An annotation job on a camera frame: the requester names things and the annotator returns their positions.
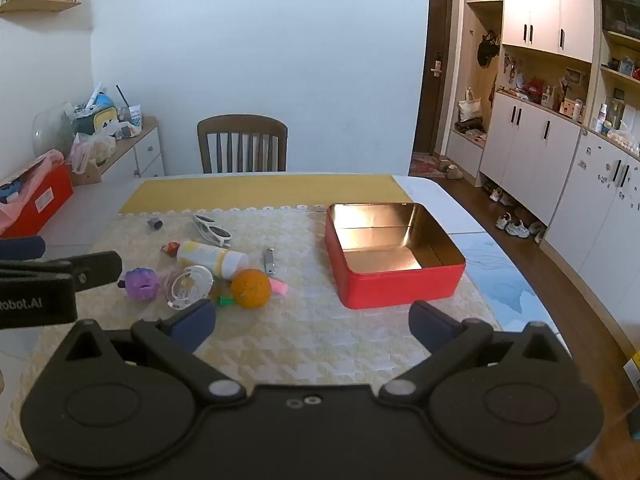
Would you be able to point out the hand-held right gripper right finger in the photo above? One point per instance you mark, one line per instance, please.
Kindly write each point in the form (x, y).
(429, 327)

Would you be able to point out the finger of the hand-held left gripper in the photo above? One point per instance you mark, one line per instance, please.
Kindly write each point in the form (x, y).
(97, 270)
(22, 247)

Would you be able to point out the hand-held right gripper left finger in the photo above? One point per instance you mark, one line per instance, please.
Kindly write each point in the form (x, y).
(194, 324)

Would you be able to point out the small green toy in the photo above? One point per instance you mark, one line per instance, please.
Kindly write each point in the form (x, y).
(226, 301)

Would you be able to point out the purple toy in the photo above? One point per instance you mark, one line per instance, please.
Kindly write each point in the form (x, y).
(140, 284)

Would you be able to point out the red tin box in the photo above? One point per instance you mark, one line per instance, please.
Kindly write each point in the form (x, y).
(395, 290)

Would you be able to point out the orange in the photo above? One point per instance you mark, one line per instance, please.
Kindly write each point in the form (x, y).
(251, 289)

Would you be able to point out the white bottle yellow label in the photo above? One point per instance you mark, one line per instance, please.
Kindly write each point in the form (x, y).
(210, 257)

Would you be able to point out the small dark cap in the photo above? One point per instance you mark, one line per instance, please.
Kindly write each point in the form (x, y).
(155, 224)

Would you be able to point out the small red object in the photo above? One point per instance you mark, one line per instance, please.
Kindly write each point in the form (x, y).
(170, 249)

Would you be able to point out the white sunglasses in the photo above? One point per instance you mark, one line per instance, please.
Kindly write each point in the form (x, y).
(215, 230)

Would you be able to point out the silver nail clipper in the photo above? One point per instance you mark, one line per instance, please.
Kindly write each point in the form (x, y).
(270, 261)

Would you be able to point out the red storage box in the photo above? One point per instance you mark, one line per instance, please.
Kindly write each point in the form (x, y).
(47, 200)

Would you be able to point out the pink plastic bag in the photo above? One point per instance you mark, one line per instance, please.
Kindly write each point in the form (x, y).
(47, 159)

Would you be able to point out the plastic bag of toys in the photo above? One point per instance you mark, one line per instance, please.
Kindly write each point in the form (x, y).
(92, 152)

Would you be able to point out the clear plastic cover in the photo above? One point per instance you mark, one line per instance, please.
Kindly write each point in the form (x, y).
(47, 127)

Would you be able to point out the white drawer cabinet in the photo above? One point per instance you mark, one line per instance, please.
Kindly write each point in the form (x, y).
(147, 152)

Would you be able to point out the yellow table runner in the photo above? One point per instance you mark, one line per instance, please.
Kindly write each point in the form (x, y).
(250, 192)

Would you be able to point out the grey shoe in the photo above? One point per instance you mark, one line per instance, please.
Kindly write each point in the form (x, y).
(538, 232)

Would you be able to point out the pink white sneaker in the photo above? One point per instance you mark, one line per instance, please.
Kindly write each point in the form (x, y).
(495, 195)

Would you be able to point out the blue yellow toy bag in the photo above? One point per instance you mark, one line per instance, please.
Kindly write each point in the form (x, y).
(100, 115)

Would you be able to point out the white blue carton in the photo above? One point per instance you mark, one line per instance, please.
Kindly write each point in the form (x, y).
(135, 120)

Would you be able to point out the beige plush slipper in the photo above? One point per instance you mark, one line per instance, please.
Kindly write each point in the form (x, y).
(443, 164)
(455, 172)

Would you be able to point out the patterned door rug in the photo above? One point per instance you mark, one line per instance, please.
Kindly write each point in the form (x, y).
(425, 166)

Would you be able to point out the low white bench cabinet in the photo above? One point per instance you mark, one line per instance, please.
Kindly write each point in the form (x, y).
(465, 152)

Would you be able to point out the white cabinet with stickers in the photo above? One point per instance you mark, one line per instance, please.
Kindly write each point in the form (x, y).
(590, 210)

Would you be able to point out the white four-door shoe cabinet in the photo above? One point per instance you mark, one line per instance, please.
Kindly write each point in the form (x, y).
(530, 155)

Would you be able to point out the brown wooden chair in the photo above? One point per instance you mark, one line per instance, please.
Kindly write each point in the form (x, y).
(242, 127)

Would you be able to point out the yellow carton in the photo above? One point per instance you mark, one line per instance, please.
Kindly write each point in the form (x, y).
(634, 370)

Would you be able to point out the white tote bag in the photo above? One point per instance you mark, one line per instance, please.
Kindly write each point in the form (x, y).
(470, 107)

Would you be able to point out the small beige pink box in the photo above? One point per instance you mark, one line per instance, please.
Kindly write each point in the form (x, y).
(570, 109)

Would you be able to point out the red hat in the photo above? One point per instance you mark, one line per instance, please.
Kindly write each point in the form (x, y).
(534, 89)

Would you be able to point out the white bottle red cap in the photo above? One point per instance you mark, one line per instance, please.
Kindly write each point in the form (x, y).
(601, 119)

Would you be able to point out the black hanging bag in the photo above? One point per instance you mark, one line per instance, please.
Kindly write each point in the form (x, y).
(487, 50)

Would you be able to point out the dark brown door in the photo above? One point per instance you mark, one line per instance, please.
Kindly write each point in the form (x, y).
(442, 25)

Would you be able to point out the wooden wall shelf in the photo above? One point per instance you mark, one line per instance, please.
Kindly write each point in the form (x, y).
(40, 5)

